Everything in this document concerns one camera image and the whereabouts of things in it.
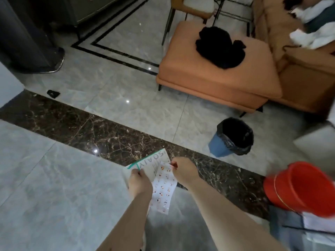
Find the orange ottoman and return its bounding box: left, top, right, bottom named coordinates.
left=156, top=20, right=283, bottom=114

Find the dark round pedestal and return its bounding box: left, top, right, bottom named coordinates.
left=0, top=0, right=65, bottom=74

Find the white patterned sheet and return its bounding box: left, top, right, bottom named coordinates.
left=149, top=161, right=178, bottom=214

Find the white furniture block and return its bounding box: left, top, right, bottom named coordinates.
left=293, top=120, right=335, bottom=178

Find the blue waste bin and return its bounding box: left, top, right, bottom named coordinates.
left=208, top=132, right=233, bottom=158

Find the grey fabric item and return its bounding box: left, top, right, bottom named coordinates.
left=269, top=205, right=335, bottom=251

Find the black bin liner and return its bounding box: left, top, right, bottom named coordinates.
left=217, top=117, right=254, bottom=156

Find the dark green garment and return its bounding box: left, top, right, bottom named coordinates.
left=305, top=6, right=335, bottom=34

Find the black garment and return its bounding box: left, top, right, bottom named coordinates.
left=195, top=26, right=247, bottom=70

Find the person's left forearm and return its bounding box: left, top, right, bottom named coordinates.
left=96, top=191, right=153, bottom=251

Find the person's right hand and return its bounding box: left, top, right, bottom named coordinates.
left=170, top=157, right=200, bottom=186

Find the white cloth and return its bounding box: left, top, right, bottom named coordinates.
left=289, top=22, right=335, bottom=50
left=291, top=0, right=335, bottom=24

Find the orange sofa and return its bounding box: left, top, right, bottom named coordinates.
left=253, top=0, right=335, bottom=114

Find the person's right forearm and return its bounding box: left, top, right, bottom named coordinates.
left=187, top=175, right=288, bottom=251

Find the red plastic bucket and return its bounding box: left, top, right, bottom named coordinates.
left=263, top=161, right=335, bottom=217

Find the person's left hand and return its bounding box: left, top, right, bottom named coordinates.
left=128, top=169, right=153, bottom=199

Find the dark cabinet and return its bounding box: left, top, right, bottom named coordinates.
left=39, top=0, right=147, bottom=41

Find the small dark garment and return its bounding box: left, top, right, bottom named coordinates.
left=283, top=0, right=304, bottom=19

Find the orange dining chair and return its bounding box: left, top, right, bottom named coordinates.
left=161, top=0, right=225, bottom=46

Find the white packet with teal edge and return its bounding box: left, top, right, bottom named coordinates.
left=123, top=148, right=172, bottom=191

